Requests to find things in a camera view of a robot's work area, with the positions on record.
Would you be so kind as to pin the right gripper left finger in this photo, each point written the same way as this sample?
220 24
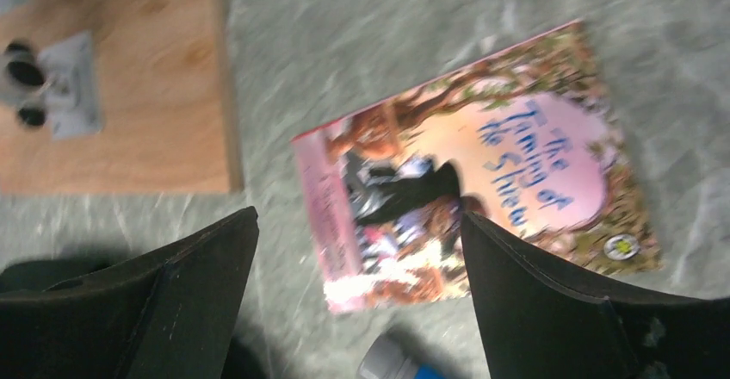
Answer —
168 313

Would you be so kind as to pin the small pink card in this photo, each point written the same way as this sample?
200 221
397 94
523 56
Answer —
525 137

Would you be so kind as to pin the small blue capped bottle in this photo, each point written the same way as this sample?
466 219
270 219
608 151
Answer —
386 359

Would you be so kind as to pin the wooden base board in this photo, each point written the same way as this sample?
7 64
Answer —
165 90

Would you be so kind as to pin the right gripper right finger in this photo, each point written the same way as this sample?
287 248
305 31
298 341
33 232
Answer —
541 316

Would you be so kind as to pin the metal stand bracket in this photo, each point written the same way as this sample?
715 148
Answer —
56 86

